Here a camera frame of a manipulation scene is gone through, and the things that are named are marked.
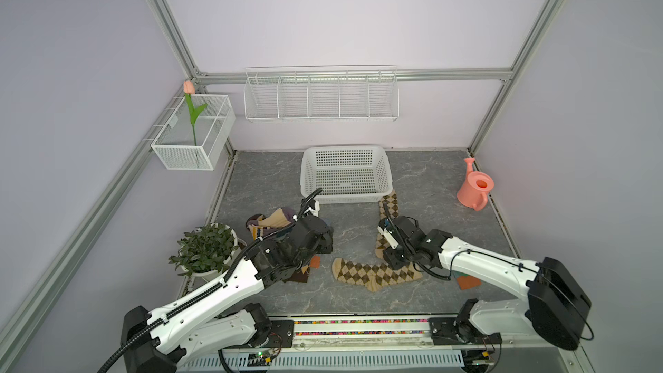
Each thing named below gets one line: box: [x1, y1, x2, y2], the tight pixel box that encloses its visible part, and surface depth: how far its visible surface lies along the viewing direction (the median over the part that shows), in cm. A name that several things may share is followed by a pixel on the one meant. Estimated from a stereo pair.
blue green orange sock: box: [310, 255, 323, 269], surface depth 88 cm
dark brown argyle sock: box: [282, 265, 310, 285], surface depth 86 cm
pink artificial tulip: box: [183, 80, 209, 146], surface depth 86 cm
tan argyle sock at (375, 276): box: [331, 257, 424, 292], surface depth 86 cm
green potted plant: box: [168, 221, 240, 278], surface depth 74 cm
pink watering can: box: [456, 158, 495, 212], surface depth 98 cm
